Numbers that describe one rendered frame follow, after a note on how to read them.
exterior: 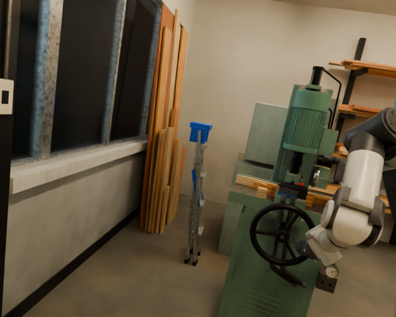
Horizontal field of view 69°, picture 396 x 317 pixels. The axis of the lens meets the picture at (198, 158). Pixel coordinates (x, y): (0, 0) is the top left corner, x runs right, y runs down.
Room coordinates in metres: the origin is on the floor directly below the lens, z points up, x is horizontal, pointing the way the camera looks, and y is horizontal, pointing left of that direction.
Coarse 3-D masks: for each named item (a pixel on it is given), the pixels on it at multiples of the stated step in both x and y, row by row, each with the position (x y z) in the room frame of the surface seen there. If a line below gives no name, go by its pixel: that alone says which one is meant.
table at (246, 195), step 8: (240, 184) 1.63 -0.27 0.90; (232, 192) 1.47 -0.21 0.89; (240, 192) 1.46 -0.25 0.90; (248, 192) 1.49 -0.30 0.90; (256, 192) 1.52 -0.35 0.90; (232, 200) 1.47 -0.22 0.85; (240, 200) 1.46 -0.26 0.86; (248, 200) 1.44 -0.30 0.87; (256, 200) 1.43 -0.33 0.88; (264, 200) 1.42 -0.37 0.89; (272, 200) 1.43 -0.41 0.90; (256, 208) 1.43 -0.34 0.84; (304, 208) 1.39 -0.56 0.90; (312, 208) 1.41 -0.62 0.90; (320, 208) 1.44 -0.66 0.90; (272, 216) 1.32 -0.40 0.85; (312, 216) 1.36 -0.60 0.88; (320, 216) 1.35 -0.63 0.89; (296, 224) 1.29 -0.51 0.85; (304, 224) 1.28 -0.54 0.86
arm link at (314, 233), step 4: (312, 228) 0.90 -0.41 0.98; (316, 228) 0.89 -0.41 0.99; (320, 228) 0.88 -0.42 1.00; (324, 228) 0.87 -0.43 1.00; (308, 232) 0.91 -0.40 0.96; (312, 232) 0.88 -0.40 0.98; (316, 232) 0.87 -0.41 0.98; (320, 232) 0.86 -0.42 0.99; (308, 236) 0.92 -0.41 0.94; (312, 236) 0.88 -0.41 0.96; (316, 236) 0.86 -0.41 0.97; (316, 240) 0.86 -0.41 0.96; (320, 244) 0.84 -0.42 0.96
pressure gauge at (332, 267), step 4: (332, 264) 1.27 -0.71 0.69; (324, 268) 1.28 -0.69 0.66; (328, 268) 1.27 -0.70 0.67; (332, 268) 1.26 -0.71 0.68; (336, 268) 1.26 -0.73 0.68; (328, 272) 1.27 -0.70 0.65; (332, 272) 1.26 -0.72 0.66; (336, 272) 1.26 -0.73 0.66; (328, 276) 1.26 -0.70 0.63; (332, 276) 1.26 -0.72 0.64; (336, 276) 1.25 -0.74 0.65
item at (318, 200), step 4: (256, 184) 1.59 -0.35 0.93; (260, 184) 1.58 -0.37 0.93; (264, 184) 1.58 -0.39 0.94; (256, 188) 1.59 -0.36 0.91; (316, 196) 1.52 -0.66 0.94; (316, 200) 1.50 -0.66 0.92; (320, 200) 1.50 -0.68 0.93; (324, 200) 1.49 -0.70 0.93; (328, 200) 1.49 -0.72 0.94; (320, 204) 1.50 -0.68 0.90; (324, 204) 1.49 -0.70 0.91
